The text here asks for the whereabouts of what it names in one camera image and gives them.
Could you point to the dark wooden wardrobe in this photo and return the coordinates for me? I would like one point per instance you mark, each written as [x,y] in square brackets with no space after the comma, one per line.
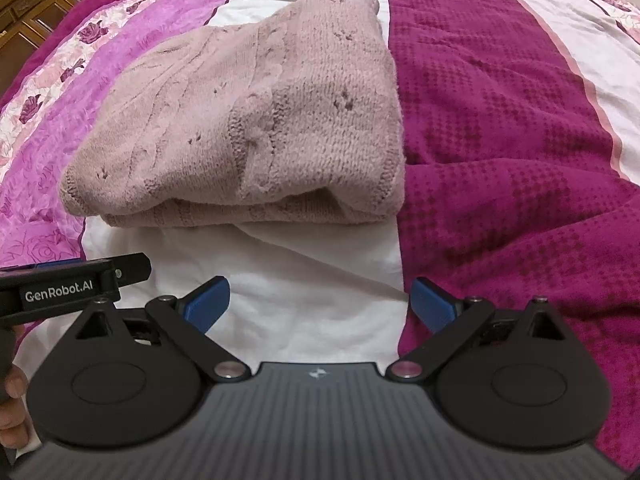
[30,5]

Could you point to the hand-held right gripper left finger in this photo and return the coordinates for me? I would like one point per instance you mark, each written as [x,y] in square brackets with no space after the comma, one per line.
[205,305]

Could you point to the person's left hand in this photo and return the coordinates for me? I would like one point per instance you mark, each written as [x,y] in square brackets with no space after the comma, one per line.
[17,420]

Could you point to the pink knit cardigan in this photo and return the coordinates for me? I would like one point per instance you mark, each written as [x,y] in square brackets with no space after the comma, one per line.
[260,110]

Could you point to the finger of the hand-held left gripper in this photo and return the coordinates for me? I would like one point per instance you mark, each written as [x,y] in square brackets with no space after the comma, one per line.
[50,264]

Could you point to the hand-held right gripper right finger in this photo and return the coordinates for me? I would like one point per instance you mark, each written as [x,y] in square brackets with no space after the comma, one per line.
[432,305]

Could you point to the striped floral bedspread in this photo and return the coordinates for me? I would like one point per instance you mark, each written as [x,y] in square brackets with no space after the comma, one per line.
[500,160]

